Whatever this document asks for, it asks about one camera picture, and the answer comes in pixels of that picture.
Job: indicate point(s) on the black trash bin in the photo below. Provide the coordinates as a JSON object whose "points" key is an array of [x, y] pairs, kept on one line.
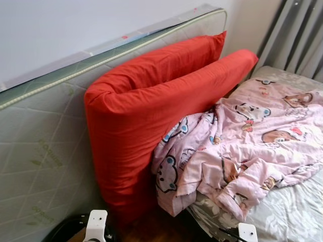
{"points": [[65, 229]]}

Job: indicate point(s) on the pink cartoon print blanket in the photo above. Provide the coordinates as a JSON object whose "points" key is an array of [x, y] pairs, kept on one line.
{"points": [[252, 136]]}

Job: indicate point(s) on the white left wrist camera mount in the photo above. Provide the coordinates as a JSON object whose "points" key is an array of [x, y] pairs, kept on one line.
{"points": [[96, 227]]}

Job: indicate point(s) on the white quilted mattress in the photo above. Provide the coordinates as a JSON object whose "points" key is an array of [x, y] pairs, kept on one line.
{"points": [[40, 141]]}

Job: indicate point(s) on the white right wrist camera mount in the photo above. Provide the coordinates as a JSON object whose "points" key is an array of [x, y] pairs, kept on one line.
{"points": [[247, 233]]}

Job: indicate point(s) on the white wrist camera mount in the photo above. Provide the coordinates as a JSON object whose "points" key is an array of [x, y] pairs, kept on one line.
{"points": [[96, 227], [247, 233]]}

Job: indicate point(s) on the grey curtain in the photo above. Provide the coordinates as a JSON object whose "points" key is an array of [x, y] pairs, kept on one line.
{"points": [[298, 35]]}

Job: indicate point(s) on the bed with beige floral sheet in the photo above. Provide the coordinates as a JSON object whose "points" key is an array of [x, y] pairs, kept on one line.
{"points": [[287, 217]]}

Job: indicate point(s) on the red folded cushion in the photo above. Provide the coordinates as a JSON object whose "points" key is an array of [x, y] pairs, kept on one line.
{"points": [[151, 101]]}

